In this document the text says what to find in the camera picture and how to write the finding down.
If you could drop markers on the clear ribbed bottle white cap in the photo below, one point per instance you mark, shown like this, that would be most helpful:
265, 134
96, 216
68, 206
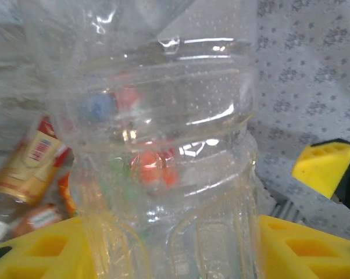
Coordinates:
192, 116

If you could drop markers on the yellow red juice carton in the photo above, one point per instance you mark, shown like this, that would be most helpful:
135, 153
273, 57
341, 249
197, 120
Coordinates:
26, 168

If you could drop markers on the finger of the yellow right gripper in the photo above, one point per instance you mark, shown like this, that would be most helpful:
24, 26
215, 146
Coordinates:
317, 174

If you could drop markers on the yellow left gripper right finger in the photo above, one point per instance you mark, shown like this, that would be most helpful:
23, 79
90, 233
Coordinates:
279, 261

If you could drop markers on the bottle brown orange label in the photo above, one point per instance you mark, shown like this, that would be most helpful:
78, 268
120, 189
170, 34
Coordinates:
38, 219

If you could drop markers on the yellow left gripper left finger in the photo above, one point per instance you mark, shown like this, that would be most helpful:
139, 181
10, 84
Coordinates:
18, 270

